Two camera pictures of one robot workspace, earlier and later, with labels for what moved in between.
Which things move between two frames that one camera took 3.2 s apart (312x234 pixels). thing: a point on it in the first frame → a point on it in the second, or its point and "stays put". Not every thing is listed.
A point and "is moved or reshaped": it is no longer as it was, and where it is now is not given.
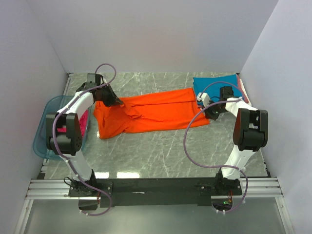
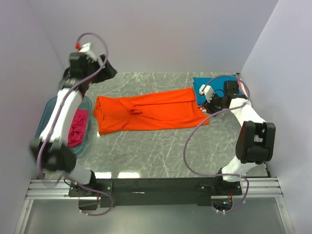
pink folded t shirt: [243, 94] stays put
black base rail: [125, 192] stays put
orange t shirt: [147, 112] is moved or reshaped
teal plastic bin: [53, 105] stays put
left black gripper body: [107, 96] → [105, 74]
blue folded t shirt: [211, 85] stays put
